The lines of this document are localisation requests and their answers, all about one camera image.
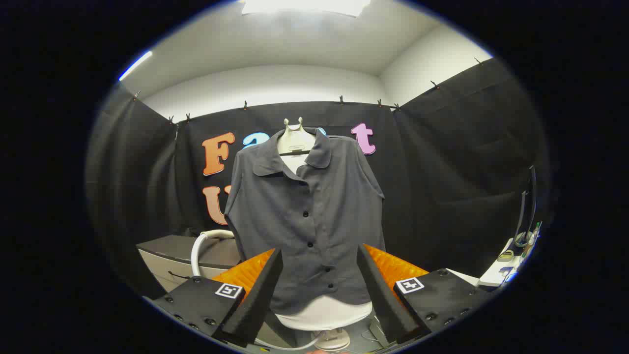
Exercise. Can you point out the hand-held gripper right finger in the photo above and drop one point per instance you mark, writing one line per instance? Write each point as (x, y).
(385, 300)

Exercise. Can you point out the grey button shirt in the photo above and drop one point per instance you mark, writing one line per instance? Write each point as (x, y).
(314, 216)

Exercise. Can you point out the white garment steamer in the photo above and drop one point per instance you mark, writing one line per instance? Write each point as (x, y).
(195, 253)

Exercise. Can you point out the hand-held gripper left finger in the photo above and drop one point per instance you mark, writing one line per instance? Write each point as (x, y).
(255, 300)

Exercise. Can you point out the cream clothes hanger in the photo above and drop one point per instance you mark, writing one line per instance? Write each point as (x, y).
(295, 142)

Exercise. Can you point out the white stand base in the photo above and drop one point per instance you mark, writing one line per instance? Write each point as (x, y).
(334, 339)

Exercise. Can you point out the strip light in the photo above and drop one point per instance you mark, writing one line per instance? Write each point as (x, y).
(135, 65)

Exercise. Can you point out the white desk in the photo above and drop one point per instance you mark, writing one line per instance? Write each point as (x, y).
(494, 278)

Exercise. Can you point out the round grey object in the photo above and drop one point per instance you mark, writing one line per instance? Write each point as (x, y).
(521, 240)

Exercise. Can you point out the small yellowish device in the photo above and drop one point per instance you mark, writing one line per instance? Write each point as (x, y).
(505, 255)

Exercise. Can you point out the grey drawer cabinet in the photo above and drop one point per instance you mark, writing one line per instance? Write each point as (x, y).
(167, 265)

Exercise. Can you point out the ceiling light panel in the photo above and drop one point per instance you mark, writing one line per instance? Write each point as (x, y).
(304, 6)

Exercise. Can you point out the black backdrop cloth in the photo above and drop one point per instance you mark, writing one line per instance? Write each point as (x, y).
(442, 172)

